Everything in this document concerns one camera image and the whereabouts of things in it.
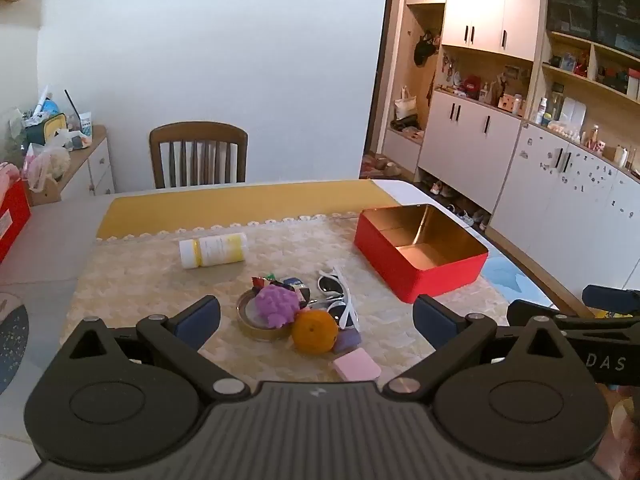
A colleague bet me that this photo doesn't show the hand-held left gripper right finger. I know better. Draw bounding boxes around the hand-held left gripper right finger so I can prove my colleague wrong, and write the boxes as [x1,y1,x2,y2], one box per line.
[382,294,578,401]

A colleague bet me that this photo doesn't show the clear plastic bag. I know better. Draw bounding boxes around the clear plastic bag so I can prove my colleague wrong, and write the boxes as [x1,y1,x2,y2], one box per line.
[22,142,72,192]

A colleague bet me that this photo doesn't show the wooden chair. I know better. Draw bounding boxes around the wooden chair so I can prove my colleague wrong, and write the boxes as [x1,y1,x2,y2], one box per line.
[149,121,249,190]

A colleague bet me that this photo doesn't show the teal bag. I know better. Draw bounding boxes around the teal bag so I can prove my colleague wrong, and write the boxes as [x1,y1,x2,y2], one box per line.
[25,112,69,146]

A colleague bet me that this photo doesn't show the shelf cabinet with glass doors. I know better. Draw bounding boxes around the shelf cabinet with glass doors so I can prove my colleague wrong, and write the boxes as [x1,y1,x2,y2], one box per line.
[489,0,640,292]

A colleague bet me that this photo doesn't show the beige slippers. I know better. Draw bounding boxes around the beige slippers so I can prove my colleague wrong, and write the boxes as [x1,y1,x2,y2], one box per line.
[369,154,402,177]

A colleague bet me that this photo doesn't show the red cardboard box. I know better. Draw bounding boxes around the red cardboard box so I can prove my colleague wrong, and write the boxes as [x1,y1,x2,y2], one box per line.
[0,162,32,264]

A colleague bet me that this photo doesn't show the orange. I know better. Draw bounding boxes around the orange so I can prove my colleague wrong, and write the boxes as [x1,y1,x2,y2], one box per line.
[291,310,339,356]

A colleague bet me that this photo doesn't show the white and yellow bottle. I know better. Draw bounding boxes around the white and yellow bottle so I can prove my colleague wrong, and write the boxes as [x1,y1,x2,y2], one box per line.
[179,232,248,269]

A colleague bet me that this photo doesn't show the white cupboard unit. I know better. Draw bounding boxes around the white cupboard unit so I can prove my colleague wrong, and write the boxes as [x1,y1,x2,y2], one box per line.
[372,0,544,196]

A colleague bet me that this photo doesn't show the red tin box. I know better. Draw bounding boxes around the red tin box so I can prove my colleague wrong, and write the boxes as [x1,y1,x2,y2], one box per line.
[354,203,489,304]

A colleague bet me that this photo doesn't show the black hanging bag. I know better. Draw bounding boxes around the black hanging bag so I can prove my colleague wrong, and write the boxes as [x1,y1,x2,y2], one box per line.
[413,30,441,67]

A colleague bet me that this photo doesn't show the white sunglasses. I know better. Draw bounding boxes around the white sunglasses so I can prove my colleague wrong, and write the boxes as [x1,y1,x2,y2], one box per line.
[318,263,361,331]

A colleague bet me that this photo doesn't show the lavender block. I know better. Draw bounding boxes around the lavender block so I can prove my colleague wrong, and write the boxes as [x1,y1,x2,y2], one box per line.
[332,327,362,353]

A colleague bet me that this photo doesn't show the colourful candy wrapper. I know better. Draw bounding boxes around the colourful candy wrapper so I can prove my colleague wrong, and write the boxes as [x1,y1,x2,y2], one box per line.
[250,272,281,292]

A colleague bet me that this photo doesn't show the purple spiky ball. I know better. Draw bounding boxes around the purple spiky ball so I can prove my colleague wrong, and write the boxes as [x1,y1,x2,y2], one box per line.
[255,282,302,330]

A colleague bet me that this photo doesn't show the white tote bag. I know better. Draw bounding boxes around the white tote bag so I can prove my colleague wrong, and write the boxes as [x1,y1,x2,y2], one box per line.
[394,86,420,121]

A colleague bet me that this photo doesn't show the dark round floor mat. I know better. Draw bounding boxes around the dark round floor mat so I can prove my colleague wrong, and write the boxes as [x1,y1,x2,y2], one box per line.
[0,292,29,396]

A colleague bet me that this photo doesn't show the yellow tablecloth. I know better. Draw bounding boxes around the yellow tablecloth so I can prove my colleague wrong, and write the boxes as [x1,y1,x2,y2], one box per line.
[96,179,401,241]

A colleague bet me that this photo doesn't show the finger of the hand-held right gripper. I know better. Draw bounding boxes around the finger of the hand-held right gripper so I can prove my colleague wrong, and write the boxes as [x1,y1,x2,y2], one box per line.
[506,299,568,328]
[582,284,640,307]

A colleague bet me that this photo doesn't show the clear tape roll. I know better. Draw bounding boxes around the clear tape roll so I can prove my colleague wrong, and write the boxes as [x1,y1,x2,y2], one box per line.
[236,287,296,342]

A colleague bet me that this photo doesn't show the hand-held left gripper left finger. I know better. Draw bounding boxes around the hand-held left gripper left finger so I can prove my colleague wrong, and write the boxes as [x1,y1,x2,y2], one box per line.
[62,294,252,401]

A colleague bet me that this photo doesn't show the blue floor mat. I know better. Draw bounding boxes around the blue floor mat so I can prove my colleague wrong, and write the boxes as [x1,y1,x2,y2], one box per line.
[481,251,561,312]

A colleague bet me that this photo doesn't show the white side cabinet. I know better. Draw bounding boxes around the white side cabinet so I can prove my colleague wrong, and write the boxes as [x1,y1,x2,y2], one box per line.
[25,125,116,207]

